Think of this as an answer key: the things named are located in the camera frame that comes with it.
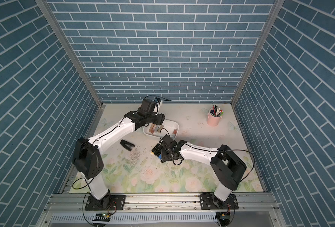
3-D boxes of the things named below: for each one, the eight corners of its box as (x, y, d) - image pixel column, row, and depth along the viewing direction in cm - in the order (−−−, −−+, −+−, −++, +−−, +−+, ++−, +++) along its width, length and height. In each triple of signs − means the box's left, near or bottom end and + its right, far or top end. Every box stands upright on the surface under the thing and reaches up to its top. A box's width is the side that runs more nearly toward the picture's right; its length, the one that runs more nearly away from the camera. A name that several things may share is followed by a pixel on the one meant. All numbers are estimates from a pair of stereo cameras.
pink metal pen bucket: (207, 126, 108) (210, 116, 99) (205, 118, 114) (208, 107, 104) (220, 126, 108) (224, 116, 99) (218, 118, 114) (222, 107, 104)
